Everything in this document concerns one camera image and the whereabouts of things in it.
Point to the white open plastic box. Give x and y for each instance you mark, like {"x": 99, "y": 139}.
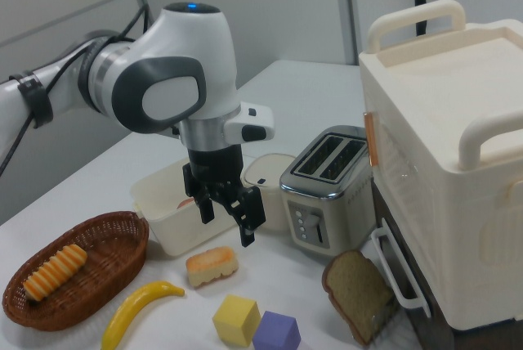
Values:
{"x": 180, "y": 231}

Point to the striped orange bread roll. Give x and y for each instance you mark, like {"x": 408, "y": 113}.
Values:
{"x": 53, "y": 272}

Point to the silver two-slot toaster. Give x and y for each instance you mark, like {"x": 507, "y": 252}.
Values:
{"x": 306, "y": 203}

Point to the red apple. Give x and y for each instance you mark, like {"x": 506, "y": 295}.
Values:
{"x": 187, "y": 203}

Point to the purple foam cube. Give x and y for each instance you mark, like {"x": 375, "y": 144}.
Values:
{"x": 274, "y": 331}

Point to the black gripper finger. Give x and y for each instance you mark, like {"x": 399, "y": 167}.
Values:
{"x": 207, "y": 209}
{"x": 247, "y": 235}

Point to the yellow toy banana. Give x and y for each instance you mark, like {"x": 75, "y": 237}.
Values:
{"x": 130, "y": 305}

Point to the white lidded container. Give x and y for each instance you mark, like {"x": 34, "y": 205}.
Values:
{"x": 269, "y": 170}

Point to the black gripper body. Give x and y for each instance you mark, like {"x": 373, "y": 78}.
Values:
{"x": 216, "y": 174}

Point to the brown bread slice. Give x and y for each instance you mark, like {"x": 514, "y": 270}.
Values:
{"x": 355, "y": 293}

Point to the toasted bread loaf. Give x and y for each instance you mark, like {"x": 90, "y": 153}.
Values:
{"x": 210, "y": 264}

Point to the cream toy oven cabinet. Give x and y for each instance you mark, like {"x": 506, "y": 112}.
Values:
{"x": 441, "y": 121}

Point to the yellow foam cube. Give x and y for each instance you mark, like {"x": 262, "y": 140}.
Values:
{"x": 235, "y": 319}

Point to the brown wicker basket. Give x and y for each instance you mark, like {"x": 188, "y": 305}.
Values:
{"x": 110, "y": 243}

